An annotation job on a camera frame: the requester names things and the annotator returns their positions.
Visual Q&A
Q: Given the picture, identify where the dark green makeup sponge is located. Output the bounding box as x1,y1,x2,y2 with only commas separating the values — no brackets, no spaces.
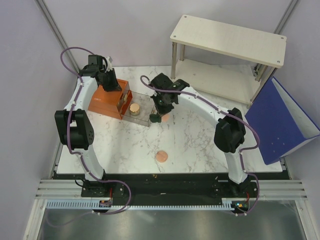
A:
149,113,162,123

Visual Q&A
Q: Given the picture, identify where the clear drawer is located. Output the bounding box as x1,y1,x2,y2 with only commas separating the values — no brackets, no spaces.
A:
120,90,132,104
121,91,155,127

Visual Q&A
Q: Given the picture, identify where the orange drawer organizer box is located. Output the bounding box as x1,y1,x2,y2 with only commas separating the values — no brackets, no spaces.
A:
88,79,132,120

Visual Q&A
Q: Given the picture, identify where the gold lid cream jar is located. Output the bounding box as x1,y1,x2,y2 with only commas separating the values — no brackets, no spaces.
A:
129,103,141,116

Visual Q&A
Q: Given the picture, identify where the pink round makeup puff front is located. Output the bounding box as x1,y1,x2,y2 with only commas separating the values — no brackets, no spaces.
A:
155,150,169,163

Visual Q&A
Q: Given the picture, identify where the pink round makeup puff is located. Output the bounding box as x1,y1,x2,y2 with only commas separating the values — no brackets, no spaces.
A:
155,150,169,163
161,114,170,122

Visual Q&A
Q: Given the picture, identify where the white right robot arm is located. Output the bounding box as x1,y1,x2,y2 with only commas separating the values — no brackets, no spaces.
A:
145,73,260,197

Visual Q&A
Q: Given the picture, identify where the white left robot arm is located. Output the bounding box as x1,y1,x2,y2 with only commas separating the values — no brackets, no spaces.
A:
54,52,122,197

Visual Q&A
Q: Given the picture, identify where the white two-tier shelf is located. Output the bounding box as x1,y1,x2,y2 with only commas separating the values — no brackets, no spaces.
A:
170,14,287,106

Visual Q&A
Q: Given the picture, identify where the blue file binder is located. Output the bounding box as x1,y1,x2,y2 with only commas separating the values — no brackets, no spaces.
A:
245,77,320,165

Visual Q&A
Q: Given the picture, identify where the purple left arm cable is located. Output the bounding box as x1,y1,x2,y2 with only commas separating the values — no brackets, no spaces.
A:
46,46,133,227

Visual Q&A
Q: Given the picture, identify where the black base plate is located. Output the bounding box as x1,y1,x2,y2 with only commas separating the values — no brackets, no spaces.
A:
53,171,289,207

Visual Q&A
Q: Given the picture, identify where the white slotted cable duct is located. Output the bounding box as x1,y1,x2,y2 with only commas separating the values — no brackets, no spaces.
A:
46,199,113,210

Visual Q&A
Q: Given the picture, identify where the aluminium rail frame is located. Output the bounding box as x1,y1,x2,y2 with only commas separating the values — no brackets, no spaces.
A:
23,179,317,240

